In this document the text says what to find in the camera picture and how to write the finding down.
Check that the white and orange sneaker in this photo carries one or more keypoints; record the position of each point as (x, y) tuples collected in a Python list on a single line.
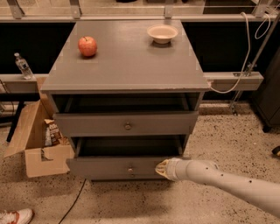
[(23, 216)]

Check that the yellow foam gripper tip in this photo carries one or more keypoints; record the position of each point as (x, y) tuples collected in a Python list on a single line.
[(174, 169)]

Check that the open cardboard box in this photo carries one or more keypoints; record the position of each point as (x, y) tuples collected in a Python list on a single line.
[(30, 138)]

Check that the grey top drawer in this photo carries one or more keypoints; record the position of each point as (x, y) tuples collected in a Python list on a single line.
[(104, 115)]

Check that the brown snack bag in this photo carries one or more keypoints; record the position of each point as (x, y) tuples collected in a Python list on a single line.
[(52, 133)]

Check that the grey wooden drawer cabinet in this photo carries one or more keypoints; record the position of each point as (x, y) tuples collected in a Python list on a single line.
[(127, 62)]

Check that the white ceramic bowl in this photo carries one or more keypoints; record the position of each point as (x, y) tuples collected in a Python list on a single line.
[(162, 33)]

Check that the metal stand pole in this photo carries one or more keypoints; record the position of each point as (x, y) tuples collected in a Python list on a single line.
[(239, 93)]

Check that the clear plastic water bottle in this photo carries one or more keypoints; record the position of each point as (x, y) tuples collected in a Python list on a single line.
[(23, 66)]

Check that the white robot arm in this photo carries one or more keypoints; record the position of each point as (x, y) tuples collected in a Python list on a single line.
[(259, 193)]

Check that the red apple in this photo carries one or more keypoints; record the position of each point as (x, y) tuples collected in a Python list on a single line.
[(87, 46)]

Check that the grey drawer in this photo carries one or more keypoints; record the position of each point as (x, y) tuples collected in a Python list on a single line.
[(104, 115), (123, 157)]

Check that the dark grey side cabinet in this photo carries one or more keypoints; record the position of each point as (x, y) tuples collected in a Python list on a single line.
[(266, 98)]

